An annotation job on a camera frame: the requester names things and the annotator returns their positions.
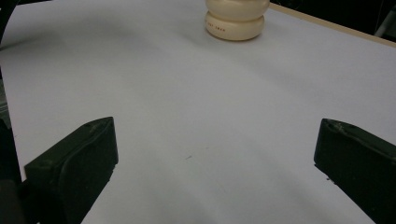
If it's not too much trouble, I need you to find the grey metal stand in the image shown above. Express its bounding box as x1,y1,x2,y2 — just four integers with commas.
374,8,396,40

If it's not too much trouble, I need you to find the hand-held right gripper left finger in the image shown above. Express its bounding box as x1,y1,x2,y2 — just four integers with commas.
24,116,120,224

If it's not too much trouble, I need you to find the cream ringed duck cup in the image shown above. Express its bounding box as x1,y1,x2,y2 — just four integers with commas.
204,0,271,42

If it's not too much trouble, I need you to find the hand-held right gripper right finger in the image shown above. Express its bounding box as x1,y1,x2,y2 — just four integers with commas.
313,118,396,224

